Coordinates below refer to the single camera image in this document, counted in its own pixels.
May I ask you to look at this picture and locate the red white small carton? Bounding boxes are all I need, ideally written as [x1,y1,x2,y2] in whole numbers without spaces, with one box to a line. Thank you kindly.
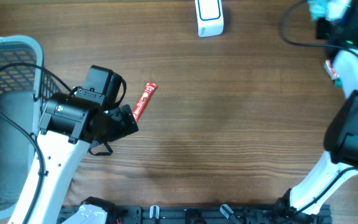
[324,60,339,80]

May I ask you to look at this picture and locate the grey plastic shopping basket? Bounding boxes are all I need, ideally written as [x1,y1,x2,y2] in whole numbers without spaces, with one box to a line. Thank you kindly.
[0,35,60,220]

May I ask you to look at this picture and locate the pale green small packet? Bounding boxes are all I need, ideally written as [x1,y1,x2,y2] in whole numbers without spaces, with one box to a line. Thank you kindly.
[307,0,329,21]

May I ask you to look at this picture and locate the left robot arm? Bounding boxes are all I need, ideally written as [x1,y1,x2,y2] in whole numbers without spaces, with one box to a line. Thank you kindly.
[9,65,139,223]

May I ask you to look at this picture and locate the red small packet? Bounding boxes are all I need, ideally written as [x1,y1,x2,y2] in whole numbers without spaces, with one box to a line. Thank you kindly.
[132,82,158,122]

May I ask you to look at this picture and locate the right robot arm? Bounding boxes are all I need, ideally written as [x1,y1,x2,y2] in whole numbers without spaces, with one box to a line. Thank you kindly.
[273,1,358,223]

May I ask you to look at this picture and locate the white barcode scanner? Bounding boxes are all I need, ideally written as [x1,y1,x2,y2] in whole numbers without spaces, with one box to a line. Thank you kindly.
[195,0,224,38]

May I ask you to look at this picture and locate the black left camera cable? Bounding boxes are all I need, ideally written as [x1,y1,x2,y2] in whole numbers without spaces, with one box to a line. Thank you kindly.
[0,62,74,224]

